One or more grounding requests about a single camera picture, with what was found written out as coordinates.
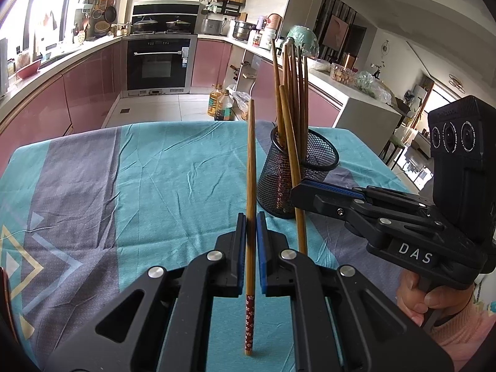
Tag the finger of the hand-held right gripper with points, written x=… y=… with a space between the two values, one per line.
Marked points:
x=329 y=207
x=333 y=186

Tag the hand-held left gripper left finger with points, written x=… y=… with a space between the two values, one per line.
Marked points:
x=242 y=248

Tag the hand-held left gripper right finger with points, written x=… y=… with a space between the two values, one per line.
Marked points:
x=260 y=248

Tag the black mesh utensil holder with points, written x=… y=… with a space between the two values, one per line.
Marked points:
x=271 y=178

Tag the bunch of wooden chopsticks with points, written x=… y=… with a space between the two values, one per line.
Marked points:
x=288 y=66

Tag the person's right forearm pink sleeve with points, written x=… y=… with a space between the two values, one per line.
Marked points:
x=465 y=329

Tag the person's right hand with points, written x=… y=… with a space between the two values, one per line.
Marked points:
x=414 y=298

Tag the white kitchen countertop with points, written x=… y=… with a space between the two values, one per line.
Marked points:
x=368 y=124

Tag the pink peninsula base cabinets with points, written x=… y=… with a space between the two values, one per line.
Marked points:
x=321 y=112

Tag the plastic bags with vegetables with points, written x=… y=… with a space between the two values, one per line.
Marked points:
x=372 y=87

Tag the teal grey tablecloth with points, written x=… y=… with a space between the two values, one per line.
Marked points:
x=155 y=186

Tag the glass tray with jars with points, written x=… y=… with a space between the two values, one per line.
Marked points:
x=342 y=74

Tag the clear plastic bag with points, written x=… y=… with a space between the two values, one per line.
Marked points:
x=240 y=104

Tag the dark cooking oil bottle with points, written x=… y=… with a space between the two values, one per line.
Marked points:
x=224 y=108

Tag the green food cover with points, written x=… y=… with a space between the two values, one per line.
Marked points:
x=308 y=38

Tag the white container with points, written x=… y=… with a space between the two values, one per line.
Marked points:
x=267 y=38

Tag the narrow pink base cabinet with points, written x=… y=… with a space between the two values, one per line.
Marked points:
x=211 y=64

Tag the pink kettle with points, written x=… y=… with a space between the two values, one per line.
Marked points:
x=274 y=21

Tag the stainless steel pot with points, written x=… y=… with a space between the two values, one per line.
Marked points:
x=243 y=31

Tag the black built-in oven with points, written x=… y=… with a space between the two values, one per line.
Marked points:
x=159 y=66

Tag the black wok with lid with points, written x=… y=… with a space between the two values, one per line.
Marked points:
x=178 y=24
x=146 y=24

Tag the long pink base cabinets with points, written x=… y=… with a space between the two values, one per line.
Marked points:
x=85 y=85

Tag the black range hood panel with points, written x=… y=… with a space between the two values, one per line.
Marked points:
x=166 y=9

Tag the bamboo basket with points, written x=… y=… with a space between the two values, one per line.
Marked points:
x=103 y=28

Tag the hanging black frying pan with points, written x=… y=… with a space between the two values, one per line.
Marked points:
x=110 y=14

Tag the pink bowl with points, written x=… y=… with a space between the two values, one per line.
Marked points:
x=28 y=70

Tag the kitchen window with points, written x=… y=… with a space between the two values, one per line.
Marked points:
x=42 y=4

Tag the wall clock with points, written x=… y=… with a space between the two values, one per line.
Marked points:
x=385 y=49

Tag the framed wall picture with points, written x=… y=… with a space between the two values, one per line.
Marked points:
x=336 y=31

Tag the black wall rack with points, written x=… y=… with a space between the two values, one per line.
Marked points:
x=223 y=7

